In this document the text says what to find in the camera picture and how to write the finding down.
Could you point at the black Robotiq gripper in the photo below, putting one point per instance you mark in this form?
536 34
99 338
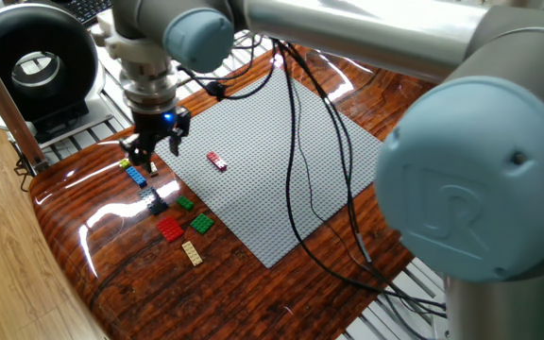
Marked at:
154 127

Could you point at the red long Lego brick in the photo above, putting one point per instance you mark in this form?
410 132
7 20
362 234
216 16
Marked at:
216 161

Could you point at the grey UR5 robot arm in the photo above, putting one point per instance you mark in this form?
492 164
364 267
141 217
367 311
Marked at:
347 33

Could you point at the lime green Lego brick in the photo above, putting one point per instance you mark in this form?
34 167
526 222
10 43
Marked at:
124 163

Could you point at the blue Lego brick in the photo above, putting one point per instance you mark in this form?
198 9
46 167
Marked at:
136 176

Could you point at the dark grey Lego plate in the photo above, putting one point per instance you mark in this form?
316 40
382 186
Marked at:
154 200

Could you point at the small green Lego brick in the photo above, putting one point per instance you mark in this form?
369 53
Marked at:
185 203

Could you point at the red square Lego plate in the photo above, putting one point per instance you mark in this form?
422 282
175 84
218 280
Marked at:
170 229

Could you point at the green square Lego plate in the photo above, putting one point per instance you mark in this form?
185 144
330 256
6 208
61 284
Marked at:
201 223

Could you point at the grey Lego baseplate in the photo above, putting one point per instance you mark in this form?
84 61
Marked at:
262 179

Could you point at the tan Lego plate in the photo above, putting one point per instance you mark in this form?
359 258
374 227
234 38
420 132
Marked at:
192 253

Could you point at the black keyboard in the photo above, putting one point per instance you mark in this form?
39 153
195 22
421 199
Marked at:
90 9

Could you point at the brown wooden pole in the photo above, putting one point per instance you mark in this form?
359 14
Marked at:
3 99

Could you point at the glossy wood-grain mat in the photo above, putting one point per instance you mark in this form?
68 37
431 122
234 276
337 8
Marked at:
253 302

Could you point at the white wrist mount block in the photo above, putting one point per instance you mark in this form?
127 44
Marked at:
130 45

